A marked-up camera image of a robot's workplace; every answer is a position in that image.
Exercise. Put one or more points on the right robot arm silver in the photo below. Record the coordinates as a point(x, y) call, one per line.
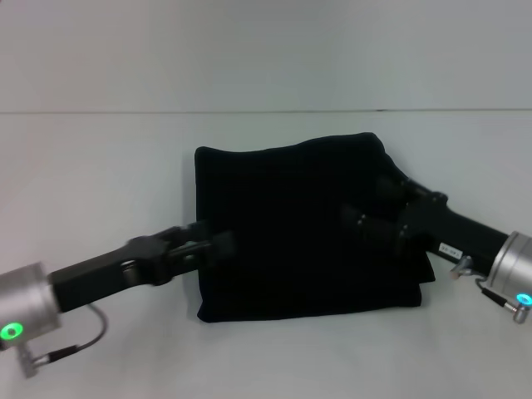
point(511, 266)

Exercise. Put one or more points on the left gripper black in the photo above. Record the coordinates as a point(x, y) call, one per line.
point(104, 270)

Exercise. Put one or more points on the black shirt with FREE print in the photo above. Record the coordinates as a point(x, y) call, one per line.
point(291, 257)

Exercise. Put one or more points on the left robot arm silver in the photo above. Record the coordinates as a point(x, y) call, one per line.
point(25, 299)

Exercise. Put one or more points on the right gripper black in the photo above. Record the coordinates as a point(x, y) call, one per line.
point(457, 232)

